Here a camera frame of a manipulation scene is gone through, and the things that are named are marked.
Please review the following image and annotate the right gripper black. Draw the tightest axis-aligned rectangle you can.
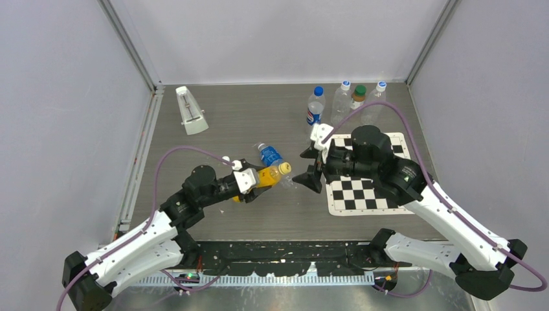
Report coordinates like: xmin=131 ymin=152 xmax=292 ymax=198
xmin=292 ymin=141 xmax=376 ymax=193

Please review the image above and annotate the yellow juice bottle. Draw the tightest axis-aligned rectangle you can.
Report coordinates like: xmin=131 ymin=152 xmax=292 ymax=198
xmin=232 ymin=162 xmax=292 ymax=203

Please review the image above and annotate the yellow bottle cap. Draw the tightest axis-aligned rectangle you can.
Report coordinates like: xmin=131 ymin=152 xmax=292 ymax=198
xmin=278 ymin=162 xmax=292 ymax=175

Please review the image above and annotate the clear bottle blue label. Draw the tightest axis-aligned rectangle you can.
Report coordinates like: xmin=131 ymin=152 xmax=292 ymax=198
xmin=256 ymin=142 xmax=295 ymax=189

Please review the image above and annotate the clear bottle pepsi label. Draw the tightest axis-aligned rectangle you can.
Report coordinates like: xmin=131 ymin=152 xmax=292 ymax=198
xmin=306 ymin=92 xmax=326 ymax=135

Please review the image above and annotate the blue bottle cap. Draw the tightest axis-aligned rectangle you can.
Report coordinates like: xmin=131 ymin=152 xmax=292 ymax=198
xmin=313 ymin=86 xmax=324 ymax=97

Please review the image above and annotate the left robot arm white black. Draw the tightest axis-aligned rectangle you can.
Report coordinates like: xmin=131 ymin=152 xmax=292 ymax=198
xmin=62 ymin=159 xmax=269 ymax=310

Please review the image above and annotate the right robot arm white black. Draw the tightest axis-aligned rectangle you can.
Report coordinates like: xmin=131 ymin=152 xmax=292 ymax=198
xmin=294 ymin=124 xmax=527 ymax=301

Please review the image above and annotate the left standing clear bottle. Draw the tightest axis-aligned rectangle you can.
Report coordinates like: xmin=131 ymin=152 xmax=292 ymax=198
xmin=330 ymin=80 xmax=352 ymax=126

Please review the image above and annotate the standing clear bottle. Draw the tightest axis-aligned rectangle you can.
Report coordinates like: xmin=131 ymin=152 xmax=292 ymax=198
xmin=360 ymin=80 xmax=388 ymax=128
xmin=330 ymin=80 xmax=352 ymax=126

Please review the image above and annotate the right standing clear bottle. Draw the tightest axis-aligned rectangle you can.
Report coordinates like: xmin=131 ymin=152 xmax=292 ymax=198
xmin=360 ymin=80 xmax=388 ymax=128

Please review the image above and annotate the green cap brown bottle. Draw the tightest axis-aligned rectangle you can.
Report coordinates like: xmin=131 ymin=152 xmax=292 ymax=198
xmin=350 ymin=85 xmax=367 ymax=110

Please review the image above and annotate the checkerboard calibration mat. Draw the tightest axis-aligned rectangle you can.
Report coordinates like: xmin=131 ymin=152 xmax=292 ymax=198
xmin=326 ymin=132 xmax=413 ymax=217

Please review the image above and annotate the white metronome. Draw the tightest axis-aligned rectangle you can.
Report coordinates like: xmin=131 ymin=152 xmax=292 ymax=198
xmin=175 ymin=86 xmax=209 ymax=135

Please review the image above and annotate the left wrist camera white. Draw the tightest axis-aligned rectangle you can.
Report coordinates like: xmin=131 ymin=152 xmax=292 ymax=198
xmin=231 ymin=159 xmax=263 ymax=194

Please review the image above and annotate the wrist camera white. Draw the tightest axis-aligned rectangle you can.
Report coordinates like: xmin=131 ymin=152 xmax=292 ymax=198
xmin=309 ymin=123 xmax=333 ymax=151
xmin=231 ymin=159 xmax=263 ymax=194

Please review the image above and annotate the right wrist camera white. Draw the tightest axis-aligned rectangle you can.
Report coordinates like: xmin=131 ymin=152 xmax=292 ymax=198
xmin=309 ymin=123 xmax=333 ymax=151

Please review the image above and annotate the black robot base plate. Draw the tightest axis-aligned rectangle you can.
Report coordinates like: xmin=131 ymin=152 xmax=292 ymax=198
xmin=157 ymin=239 xmax=414 ymax=294

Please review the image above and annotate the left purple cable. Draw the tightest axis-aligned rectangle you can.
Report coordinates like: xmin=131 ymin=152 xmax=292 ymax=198
xmin=56 ymin=146 xmax=237 ymax=311

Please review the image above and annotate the purple cable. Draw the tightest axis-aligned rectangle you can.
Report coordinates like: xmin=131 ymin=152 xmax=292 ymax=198
xmin=56 ymin=146 xmax=237 ymax=311
xmin=321 ymin=100 xmax=548 ymax=299

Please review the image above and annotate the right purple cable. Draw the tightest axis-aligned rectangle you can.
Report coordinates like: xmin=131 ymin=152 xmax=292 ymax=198
xmin=321 ymin=100 xmax=548 ymax=299

